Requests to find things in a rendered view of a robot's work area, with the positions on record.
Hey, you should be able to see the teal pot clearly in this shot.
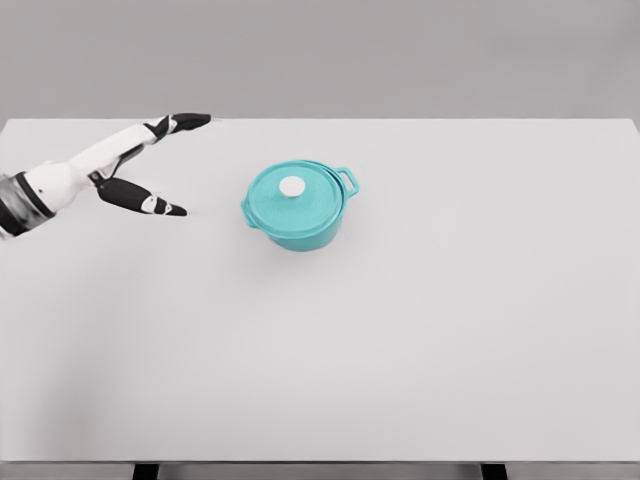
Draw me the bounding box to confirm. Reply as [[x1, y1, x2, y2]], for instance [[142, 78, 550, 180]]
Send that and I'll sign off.
[[240, 166, 360, 252]]

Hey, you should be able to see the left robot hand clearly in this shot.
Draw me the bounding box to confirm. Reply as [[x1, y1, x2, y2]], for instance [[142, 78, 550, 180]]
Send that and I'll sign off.
[[66, 112, 213, 218]]

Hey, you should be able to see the teal pot lid white knob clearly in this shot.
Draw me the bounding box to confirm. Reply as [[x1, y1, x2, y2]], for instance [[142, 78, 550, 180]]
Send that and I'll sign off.
[[246, 159, 346, 237]]

